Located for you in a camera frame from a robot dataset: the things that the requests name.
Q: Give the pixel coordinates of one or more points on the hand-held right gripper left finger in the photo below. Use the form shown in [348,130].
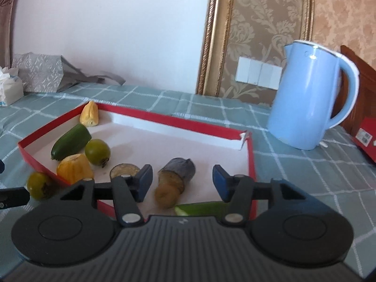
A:
[145,182]

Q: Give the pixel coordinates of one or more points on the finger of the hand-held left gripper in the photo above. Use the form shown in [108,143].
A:
[1,166]
[14,197]

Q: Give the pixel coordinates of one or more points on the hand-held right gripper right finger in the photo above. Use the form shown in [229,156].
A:
[220,182]

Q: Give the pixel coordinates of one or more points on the thin purple sugarcane slice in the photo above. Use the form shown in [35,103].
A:
[124,169]

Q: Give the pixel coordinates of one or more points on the green tomato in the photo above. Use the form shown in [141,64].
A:
[97,151]
[38,185]

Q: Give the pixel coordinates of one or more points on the cut-ended green cucumber piece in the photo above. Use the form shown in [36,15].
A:
[202,208]

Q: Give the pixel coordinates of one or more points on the shallow red cardboard tray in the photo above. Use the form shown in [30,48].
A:
[205,152]

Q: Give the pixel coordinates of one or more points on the large yellow jackfruit piece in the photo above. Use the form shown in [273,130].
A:
[75,169]

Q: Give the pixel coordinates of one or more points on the round-ended green cucumber piece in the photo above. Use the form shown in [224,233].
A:
[70,141]

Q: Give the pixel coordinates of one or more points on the small yellow jackfruit piece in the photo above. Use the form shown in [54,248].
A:
[89,114]

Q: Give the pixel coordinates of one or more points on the green checked cloth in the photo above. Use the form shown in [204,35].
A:
[293,167]

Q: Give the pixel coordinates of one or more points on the white tissue box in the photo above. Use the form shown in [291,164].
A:
[10,91]

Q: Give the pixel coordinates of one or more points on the grey patterned gift bag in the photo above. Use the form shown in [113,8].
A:
[41,72]

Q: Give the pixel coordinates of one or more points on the light blue electric kettle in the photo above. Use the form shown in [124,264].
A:
[305,100]

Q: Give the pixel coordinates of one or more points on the red cardboard box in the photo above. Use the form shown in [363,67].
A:
[365,138]

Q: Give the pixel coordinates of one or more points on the beige patterned curtain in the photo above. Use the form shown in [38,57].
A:
[7,11]

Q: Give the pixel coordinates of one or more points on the gold framed wallpaper panel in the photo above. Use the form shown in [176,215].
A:
[252,20]

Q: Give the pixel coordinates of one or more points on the brown wooden headboard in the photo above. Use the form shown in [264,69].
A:
[365,94]

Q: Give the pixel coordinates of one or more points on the white wall switch panel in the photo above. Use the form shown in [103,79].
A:
[258,72]

